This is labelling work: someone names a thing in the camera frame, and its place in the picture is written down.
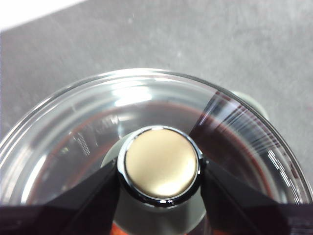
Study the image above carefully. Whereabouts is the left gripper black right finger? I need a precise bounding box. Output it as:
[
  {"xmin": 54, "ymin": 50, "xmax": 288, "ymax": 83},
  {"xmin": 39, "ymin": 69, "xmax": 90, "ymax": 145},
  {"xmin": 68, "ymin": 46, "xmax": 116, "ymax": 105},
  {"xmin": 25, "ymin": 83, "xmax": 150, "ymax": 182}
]
[{"xmin": 200, "ymin": 162, "xmax": 313, "ymax": 235}]

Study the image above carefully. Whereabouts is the glass lid with green knob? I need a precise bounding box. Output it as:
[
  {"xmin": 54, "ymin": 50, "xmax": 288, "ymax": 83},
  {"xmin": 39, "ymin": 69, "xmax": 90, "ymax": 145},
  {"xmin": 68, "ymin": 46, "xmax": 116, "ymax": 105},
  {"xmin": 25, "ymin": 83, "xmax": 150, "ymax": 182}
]
[{"xmin": 0, "ymin": 68, "xmax": 313, "ymax": 235}]

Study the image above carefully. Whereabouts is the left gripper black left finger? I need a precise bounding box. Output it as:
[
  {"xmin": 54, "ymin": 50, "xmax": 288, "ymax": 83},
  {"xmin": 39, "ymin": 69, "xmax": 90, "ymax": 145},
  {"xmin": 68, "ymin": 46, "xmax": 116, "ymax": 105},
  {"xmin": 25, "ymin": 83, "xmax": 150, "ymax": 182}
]
[{"xmin": 0, "ymin": 158, "xmax": 121, "ymax": 235}]

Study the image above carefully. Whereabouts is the pale green electric pot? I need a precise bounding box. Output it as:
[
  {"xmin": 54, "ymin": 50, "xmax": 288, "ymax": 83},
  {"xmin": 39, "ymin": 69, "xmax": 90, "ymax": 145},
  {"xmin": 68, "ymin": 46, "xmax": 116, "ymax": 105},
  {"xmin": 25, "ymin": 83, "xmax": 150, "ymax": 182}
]
[{"xmin": 231, "ymin": 90, "xmax": 271, "ymax": 122}]

